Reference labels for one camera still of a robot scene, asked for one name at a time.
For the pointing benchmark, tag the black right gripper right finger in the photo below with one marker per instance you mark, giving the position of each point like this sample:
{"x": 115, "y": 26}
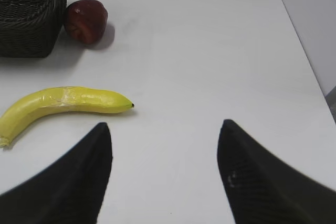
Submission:
{"x": 261, "y": 188}

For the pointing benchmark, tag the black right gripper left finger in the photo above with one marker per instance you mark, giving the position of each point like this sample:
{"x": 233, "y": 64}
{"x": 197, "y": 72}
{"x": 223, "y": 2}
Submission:
{"x": 71, "y": 190}

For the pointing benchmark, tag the black woven basket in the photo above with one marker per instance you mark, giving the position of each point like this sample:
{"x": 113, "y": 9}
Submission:
{"x": 30, "y": 28}

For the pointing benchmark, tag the yellow banana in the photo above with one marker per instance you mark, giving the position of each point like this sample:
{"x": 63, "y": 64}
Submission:
{"x": 34, "y": 106}

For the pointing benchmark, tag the dark red apple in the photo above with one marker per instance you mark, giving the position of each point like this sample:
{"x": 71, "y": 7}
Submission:
{"x": 86, "y": 21}

